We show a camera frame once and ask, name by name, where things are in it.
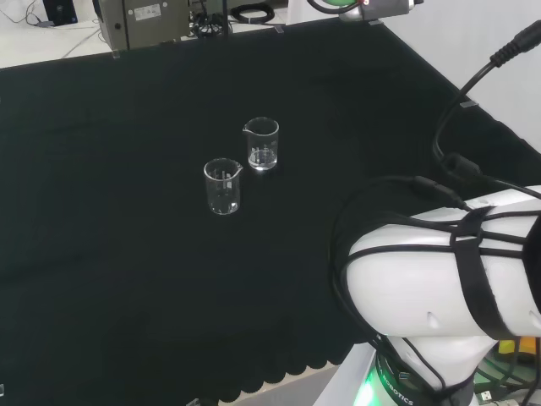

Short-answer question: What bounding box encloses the clear glass beaker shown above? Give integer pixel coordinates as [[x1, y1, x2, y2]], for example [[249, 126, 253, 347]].
[[242, 117, 281, 172], [203, 157, 243, 217]]

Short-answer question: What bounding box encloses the black bench cloth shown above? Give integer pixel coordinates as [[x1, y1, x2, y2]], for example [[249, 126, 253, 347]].
[[0, 19, 541, 406]]

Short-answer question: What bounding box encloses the grey metal equipment box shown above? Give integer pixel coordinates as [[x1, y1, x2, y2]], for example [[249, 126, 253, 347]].
[[98, 0, 192, 50]]

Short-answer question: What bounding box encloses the small black device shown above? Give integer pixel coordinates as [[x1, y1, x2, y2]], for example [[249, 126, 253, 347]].
[[41, 0, 80, 27]]

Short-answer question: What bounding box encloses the thin black looped cable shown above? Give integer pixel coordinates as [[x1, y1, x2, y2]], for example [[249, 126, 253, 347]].
[[329, 174, 471, 406]]

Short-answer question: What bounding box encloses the coiled black cable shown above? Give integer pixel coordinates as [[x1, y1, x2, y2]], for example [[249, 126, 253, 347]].
[[230, 0, 276, 23]]

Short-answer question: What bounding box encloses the grey camera head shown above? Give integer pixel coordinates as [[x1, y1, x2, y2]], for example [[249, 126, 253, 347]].
[[337, 0, 425, 22]]

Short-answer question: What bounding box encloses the thick black cable with plug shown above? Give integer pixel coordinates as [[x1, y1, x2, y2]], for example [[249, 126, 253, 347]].
[[433, 19, 541, 187]]

